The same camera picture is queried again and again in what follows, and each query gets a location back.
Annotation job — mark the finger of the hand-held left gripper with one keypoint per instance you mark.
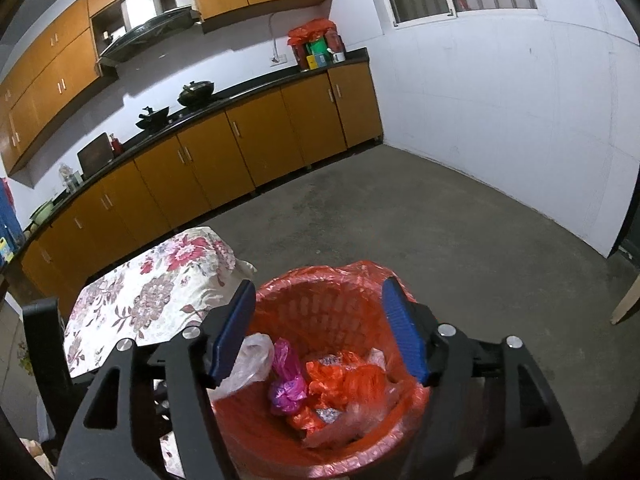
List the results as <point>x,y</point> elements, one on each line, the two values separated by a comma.
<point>47,350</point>

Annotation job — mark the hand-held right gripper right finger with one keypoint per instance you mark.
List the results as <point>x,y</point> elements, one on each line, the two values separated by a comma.
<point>406,332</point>

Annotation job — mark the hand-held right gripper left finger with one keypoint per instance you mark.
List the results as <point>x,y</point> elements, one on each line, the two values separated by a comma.
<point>230,332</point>

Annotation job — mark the red plastic wastebasket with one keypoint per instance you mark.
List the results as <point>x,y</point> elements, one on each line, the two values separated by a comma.
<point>320,300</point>

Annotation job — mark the white plastic bag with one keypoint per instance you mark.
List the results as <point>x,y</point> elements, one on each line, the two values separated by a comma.
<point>255,355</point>

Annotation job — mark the pink plastic bag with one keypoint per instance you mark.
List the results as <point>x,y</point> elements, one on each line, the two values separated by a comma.
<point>285,390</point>

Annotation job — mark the floral tablecloth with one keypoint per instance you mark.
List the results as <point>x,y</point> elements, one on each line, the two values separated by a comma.
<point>150,285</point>

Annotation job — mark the silver foil wrapper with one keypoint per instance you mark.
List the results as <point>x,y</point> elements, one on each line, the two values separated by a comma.
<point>328,415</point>

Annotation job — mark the small red plastic bag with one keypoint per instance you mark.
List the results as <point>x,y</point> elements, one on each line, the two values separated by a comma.
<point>305,419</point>

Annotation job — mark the green basin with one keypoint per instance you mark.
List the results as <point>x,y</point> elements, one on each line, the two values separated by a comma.
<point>42,214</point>

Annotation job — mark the blue cloth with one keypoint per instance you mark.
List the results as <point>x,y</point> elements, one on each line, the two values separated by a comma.
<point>9,215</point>

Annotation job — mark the glass jar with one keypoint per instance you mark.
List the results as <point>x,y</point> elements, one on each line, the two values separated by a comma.
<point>69,179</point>

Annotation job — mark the wooden base kitchen cabinets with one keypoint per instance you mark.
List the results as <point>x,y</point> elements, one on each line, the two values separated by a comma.
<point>225,150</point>

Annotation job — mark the brown cutting board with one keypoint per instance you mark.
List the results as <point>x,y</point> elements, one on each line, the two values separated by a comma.
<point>95,156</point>

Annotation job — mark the red bottle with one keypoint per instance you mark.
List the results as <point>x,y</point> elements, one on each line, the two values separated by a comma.
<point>116,146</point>

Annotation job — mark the pale wooden furniture leg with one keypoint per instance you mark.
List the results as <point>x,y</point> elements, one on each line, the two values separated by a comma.
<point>626,302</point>

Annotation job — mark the black wok with lid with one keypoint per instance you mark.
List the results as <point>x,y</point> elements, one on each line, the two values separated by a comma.
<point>196,94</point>

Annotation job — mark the black kitchen countertop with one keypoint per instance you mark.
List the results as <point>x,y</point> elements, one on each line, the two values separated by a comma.
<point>250,91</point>

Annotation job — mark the yellow box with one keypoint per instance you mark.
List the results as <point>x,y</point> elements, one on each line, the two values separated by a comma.
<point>312,62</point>

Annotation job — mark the white cup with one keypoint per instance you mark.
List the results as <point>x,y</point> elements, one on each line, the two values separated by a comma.
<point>339,57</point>

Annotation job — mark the green box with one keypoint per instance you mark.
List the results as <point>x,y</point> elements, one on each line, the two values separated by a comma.
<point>316,47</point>

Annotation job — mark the range hood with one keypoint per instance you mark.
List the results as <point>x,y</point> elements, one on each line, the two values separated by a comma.
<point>150,30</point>

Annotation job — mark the red bag on boxes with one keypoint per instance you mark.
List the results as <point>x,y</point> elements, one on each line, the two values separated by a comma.
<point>310,30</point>

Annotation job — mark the wooden wall kitchen cabinets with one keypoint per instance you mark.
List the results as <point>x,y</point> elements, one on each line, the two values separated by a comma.
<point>50,75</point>

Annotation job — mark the wall socket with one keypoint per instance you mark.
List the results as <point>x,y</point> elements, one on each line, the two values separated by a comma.
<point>278,59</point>

